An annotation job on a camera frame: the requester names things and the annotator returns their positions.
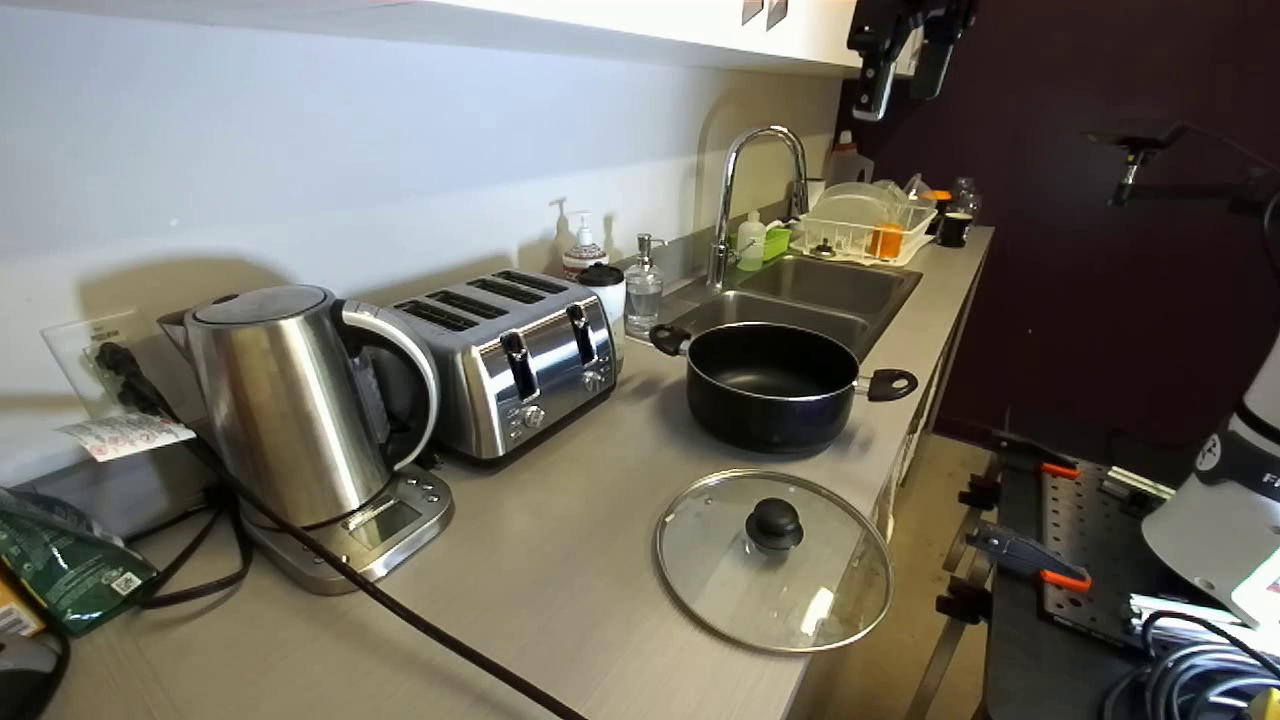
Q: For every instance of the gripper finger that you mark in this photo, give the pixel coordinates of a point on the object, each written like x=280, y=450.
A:
x=874, y=60
x=938, y=50

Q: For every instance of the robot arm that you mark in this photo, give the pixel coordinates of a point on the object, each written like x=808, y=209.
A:
x=1225, y=500

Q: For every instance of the white plastic jug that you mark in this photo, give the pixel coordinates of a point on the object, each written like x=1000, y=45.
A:
x=848, y=162

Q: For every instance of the heap of clear plastic containers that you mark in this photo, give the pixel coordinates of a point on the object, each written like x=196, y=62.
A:
x=860, y=202

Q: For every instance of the clear glass jar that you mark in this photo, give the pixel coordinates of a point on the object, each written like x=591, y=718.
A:
x=965, y=196

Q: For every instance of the black cup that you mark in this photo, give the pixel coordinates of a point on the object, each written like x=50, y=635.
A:
x=954, y=230

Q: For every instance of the orange cup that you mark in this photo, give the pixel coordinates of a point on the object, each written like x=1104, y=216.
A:
x=887, y=241

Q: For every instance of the white dish rack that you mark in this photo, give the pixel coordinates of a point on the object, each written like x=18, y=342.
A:
x=850, y=240

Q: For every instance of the chrome tap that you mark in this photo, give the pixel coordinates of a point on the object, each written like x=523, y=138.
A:
x=727, y=190

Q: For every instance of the green sponge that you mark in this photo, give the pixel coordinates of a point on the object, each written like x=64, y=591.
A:
x=777, y=244

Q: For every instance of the steel sink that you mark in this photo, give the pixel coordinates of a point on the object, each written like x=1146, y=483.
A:
x=800, y=300

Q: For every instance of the clear soap dispenser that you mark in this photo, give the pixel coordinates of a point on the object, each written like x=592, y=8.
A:
x=643, y=290

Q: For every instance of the white patterned soap dispenser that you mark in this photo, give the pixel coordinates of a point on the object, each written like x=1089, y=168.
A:
x=583, y=255

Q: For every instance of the white mug with black lid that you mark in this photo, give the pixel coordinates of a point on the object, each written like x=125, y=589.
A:
x=608, y=295

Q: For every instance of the black cooking pot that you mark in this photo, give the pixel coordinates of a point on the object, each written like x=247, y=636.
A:
x=770, y=400

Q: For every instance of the black and orange clamp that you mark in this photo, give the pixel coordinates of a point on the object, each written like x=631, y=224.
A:
x=1045, y=462

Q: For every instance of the steel four-slot toaster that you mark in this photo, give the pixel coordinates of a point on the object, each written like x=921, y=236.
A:
x=510, y=380

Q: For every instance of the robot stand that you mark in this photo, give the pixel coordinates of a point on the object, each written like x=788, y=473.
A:
x=1080, y=540

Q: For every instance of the blue and orange clamp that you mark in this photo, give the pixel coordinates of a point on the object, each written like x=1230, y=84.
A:
x=1030, y=556

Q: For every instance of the glass pot lid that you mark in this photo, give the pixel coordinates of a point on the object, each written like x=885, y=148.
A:
x=770, y=570

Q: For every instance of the white paper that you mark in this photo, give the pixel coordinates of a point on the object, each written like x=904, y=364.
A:
x=1200, y=615

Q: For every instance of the steel kettle base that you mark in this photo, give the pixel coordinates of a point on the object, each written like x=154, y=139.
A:
x=400, y=525

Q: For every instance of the steel electric kettle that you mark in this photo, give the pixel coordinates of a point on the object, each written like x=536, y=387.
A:
x=280, y=410

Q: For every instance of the green packet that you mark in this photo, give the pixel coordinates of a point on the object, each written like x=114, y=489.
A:
x=60, y=565

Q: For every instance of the yellow packet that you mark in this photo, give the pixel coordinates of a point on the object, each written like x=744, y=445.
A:
x=15, y=612

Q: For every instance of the black rounded object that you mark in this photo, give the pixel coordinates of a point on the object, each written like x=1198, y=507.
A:
x=25, y=675

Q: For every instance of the camera on mount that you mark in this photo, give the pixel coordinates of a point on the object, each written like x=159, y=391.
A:
x=1140, y=160

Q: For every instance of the wall socket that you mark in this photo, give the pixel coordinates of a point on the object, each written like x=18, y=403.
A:
x=75, y=350

